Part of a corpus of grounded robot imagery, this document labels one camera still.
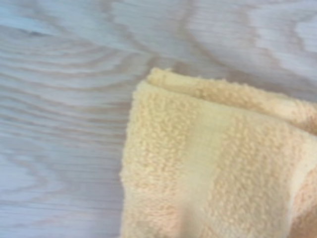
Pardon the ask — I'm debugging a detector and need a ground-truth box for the yellow terry towel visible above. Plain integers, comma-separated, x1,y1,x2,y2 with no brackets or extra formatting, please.
119,67,317,238

